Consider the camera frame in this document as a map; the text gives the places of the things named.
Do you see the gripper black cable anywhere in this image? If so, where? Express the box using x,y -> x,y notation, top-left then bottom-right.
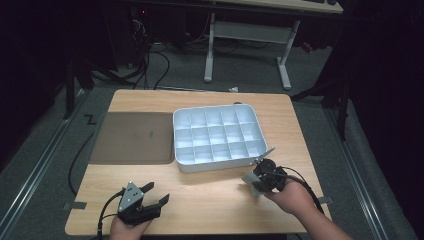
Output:
96,187 -> 127,240
265,165 -> 326,215

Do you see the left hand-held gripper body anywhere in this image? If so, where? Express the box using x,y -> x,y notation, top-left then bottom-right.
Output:
116,181 -> 162,227

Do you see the metal floor rail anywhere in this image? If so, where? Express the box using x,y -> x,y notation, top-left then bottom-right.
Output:
0,94 -> 88,236
324,106 -> 390,240

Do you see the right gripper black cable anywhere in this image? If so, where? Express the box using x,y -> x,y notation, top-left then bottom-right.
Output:
265,165 -> 326,215

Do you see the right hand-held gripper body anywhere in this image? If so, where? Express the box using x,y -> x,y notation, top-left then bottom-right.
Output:
252,146 -> 289,194

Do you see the person's right hand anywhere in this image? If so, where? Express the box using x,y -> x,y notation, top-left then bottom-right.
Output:
264,179 -> 317,217

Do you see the black metal stand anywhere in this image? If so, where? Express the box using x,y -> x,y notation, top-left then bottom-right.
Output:
62,59 -> 95,120
289,75 -> 352,142

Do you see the person's left hand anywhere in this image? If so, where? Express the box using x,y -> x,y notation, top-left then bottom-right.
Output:
108,215 -> 153,240

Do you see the black floor cable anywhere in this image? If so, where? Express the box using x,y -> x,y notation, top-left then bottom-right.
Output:
67,131 -> 97,197

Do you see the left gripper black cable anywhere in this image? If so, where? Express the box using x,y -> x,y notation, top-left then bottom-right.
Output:
96,187 -> 127,240

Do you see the white compartment organizer box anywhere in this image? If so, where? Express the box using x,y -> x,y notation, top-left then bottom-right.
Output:
172,103 -> 269,174

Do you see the bundle of black cables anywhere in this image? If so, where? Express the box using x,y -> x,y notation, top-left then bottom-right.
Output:
89,13 -> 172,92

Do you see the grey sock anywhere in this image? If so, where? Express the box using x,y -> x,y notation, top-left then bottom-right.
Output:
240,172 -> 265,198

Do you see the white-legged desk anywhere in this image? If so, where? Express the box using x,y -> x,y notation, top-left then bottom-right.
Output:
202,0 -> 345,91

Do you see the brown rectangular mat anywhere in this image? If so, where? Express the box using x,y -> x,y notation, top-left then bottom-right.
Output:
88,111 -> 176,166

